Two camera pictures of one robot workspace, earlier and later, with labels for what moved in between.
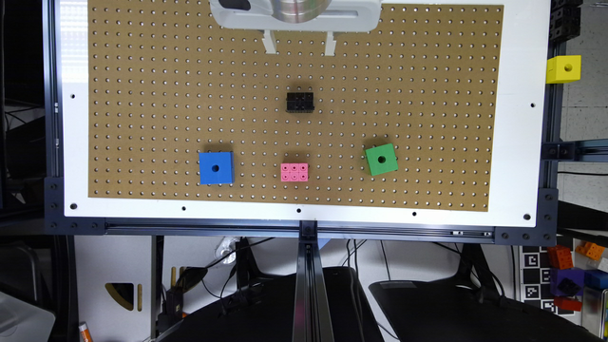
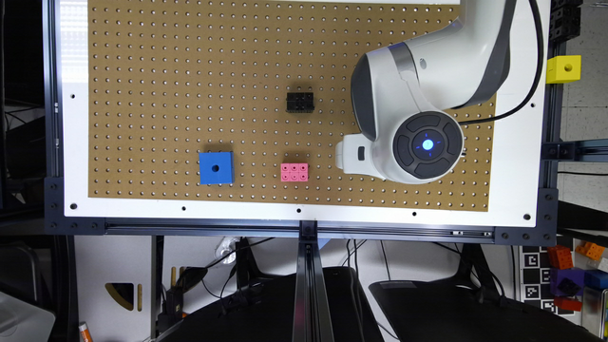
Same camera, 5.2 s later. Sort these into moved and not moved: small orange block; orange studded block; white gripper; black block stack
Moved: white gripper
Not moved: orange studded block; black block stack; small orange block
